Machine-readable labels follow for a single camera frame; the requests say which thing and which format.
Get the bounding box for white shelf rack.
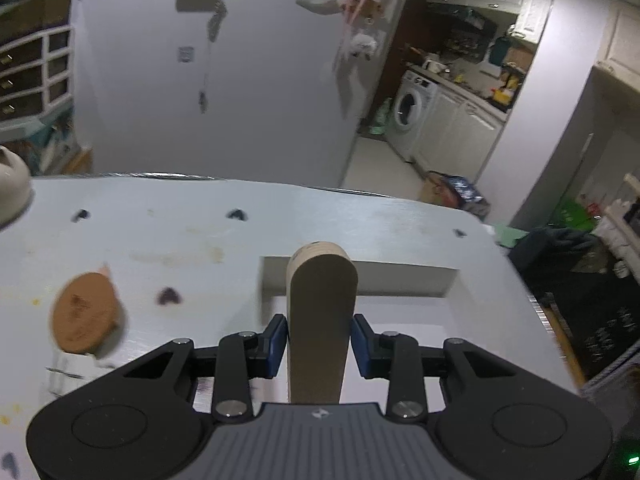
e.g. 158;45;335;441
595;174;640;281

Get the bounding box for long wooden block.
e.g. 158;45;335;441
286;241;358;405

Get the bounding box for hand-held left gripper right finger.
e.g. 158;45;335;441
350;313;521;421

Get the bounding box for patterned bag on floor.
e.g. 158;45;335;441
420;170;492;222

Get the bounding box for white kitchen wall cabinets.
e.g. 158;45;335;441
425;0;557;43

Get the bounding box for white plush toy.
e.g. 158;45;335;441
347;32;379;61

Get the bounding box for white drawer cabinet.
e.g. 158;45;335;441
0;27;76;123

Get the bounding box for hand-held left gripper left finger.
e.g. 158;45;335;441
117;314;289;421

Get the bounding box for dark cloth chair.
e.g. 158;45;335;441
510;225;601;281

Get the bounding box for white kitchen base cabinet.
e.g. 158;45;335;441
415;85;508;187

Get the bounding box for grey watch repair tool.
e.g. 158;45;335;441
46;352;98;396

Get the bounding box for hanging cord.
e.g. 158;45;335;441
197;0;227;113

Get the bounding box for dark patterned rug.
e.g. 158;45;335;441
525;250;640;393

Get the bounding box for washing machine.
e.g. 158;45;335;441
387;70;441;163

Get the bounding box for teal hanging bag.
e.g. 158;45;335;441
487;35;511;66

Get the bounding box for white shallow box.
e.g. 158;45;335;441
259;255;586;406

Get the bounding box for round cork coaster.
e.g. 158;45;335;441
52;270;126;356

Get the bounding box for cat-shaped ceramic jar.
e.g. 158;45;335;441
0;145;34;228

